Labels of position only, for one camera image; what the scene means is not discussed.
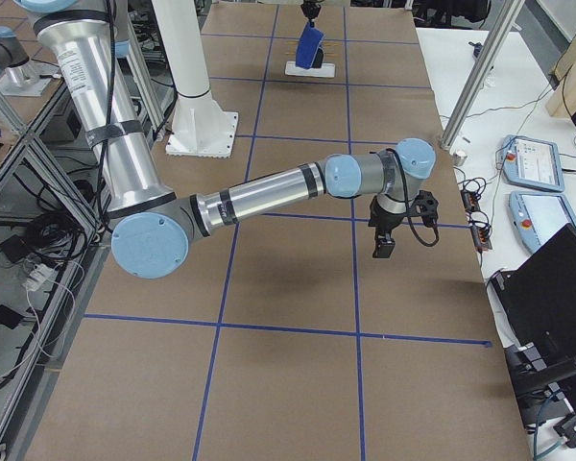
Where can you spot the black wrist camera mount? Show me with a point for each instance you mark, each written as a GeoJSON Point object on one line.
{"type": "Point", "coordinates": [425, 206]}

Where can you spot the upper teach pendant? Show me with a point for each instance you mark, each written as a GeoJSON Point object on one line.
{"type": "Point", "coordinates": [531, 163]}

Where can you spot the black laptop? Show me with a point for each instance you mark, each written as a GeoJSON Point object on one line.
{"type": "Point", "coordinates": [539, 297]}

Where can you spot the lower teach pendant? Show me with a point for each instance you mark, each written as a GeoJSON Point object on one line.
{"type": "Point", "coordinates": [538, 216]}

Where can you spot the black monitor stand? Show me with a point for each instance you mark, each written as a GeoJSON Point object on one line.
{"type": "Point", "coordinates": [538, 387]}

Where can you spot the teach pendant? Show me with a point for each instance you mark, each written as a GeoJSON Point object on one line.
{"type": "Point", "coordinates": [538, 216]}
{"type": "Point", "coordinates": [531, 163]}

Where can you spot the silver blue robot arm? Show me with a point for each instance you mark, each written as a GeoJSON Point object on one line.
{"type": "Point", "coordinates": [154, 228]}

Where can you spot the black usb hub upper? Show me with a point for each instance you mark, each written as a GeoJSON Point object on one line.
{"type": "Point", "coordinates": [470, 201]}

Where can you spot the aluminium frame post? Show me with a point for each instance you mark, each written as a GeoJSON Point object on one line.
{"type": "Point", "coordinates": [482, 67]}

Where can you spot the wooden board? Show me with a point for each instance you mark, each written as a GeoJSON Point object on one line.
{"type": "Point", "coordinates": [562, 103]}

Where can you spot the blue towel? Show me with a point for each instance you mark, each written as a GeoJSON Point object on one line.
{"type": "Point", "coordinates": [310, 53]}

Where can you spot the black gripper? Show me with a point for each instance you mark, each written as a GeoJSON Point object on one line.
{"type": "Point", "coordinates": [386, 220]}
{"type": "Point", "coordinates": [313, 10]}

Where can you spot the small silver cylinder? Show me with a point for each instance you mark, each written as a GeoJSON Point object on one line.
{"type": "Point", "coordinates": [459, 158]}

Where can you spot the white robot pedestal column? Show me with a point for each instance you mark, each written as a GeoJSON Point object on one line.
{"type": "Point", "coordinates": [200, 127]}

